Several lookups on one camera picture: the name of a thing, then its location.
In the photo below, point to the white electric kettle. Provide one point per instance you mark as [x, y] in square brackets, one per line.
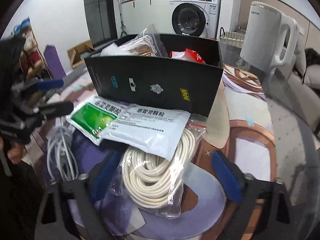
[271, 37]

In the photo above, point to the grey sofa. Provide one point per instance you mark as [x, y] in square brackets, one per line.
[294, 93]

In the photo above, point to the red balloon glue packet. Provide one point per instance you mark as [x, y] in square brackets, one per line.
[187, 55]

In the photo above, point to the black cardboard box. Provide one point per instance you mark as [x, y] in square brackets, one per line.
[161, 82]

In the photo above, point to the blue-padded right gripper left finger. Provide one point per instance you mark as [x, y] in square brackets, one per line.
[105, 174]

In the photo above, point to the white washing machine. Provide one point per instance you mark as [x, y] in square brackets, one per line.
[198, 18]

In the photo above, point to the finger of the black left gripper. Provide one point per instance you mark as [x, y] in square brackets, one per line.
[54, 110]

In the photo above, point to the woven laundry basket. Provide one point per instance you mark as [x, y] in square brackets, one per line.
[231, 38]

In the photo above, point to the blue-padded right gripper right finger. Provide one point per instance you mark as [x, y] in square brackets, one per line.
[276, 218]

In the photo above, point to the white plush toy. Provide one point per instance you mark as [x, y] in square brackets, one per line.
[114, 50]

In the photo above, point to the purple yoga mat roll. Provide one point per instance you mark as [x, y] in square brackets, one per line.
[53, 62]

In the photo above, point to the person's left hand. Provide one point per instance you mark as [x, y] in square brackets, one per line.
[15, 152]

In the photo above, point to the white kitchen cabinet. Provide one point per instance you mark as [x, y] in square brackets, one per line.
[139, 14]

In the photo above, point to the wooden shoe rack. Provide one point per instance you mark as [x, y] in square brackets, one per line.
[32, 62]

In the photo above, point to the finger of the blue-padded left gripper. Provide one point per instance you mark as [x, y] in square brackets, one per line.
[47, 83]

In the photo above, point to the white medicine sachet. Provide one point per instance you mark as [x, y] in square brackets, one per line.
[153, 130]

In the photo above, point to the brown cardboard box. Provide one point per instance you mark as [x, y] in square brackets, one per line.
[79, 52]

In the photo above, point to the black glass door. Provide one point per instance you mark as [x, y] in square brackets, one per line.
[100, 20]

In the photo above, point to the green medicine sachet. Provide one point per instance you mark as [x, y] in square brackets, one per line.
[93, 115]

